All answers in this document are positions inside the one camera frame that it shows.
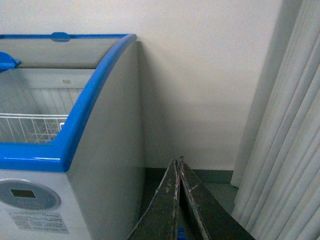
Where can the white wire freezer basket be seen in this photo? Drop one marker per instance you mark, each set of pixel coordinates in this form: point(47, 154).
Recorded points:
point(35, 115)

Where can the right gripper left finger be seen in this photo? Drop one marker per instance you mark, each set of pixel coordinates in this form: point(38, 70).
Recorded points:
point(160, 220)

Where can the white vertical blinds curtain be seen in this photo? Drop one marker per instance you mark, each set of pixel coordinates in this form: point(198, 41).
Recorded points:
point(279, 192)

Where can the grey oval control panel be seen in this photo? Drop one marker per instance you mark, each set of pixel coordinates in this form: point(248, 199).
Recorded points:
point(23, 194)

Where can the white blue chest freezer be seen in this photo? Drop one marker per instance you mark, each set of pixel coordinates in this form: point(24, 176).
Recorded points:
point(95, 163)

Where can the sliding glass freezer lid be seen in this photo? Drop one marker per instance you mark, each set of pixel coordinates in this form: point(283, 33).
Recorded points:
point(58, 50)

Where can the blue plastic shopping basket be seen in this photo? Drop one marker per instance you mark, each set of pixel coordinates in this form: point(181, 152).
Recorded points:
point(181, 234)

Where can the silver instruction sticker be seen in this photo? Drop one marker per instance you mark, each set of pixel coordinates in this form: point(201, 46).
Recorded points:
point(48, 222)

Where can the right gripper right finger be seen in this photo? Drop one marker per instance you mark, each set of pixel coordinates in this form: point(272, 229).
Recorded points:
point(207, 218)

